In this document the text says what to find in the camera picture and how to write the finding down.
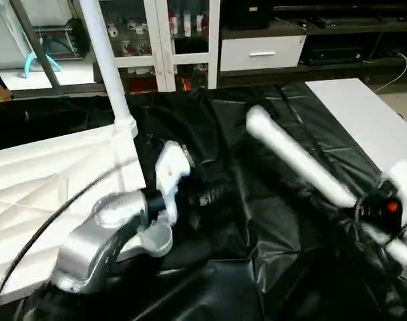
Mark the grey metal pole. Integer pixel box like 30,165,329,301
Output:
9,0,63,94

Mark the white low drawer unit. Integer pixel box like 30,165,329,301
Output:
219,35,307,73

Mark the black work mat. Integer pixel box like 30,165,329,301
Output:
0,84,407,321

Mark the white plastic table top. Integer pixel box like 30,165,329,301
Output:
0,120,174,305

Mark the white glass-door cabinet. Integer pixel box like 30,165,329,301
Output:
90,0,221,94

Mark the white sheet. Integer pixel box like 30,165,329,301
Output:
303,77,407,181

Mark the white plastic table leg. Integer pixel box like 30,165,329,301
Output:
245,104,407,268
78,0,138,131

